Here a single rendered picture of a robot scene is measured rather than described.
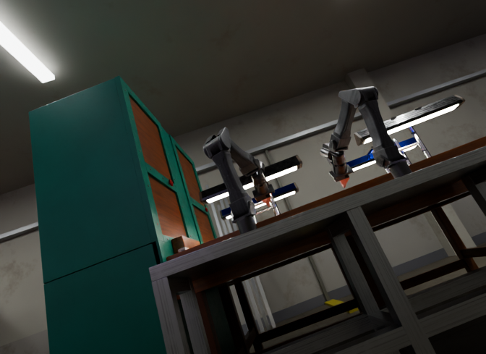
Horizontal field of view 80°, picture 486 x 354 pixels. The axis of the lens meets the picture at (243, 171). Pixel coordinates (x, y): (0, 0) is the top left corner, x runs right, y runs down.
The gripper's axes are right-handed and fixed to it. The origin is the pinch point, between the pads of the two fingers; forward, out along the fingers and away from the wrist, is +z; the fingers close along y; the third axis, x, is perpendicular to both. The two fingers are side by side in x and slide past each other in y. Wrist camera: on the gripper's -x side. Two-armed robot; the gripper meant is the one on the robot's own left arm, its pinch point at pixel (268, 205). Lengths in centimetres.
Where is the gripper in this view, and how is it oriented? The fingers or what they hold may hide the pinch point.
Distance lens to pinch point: 146.6
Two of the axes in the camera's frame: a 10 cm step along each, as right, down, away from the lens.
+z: 3.2, 8.1, 4.9
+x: 1.6, 4.6, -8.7
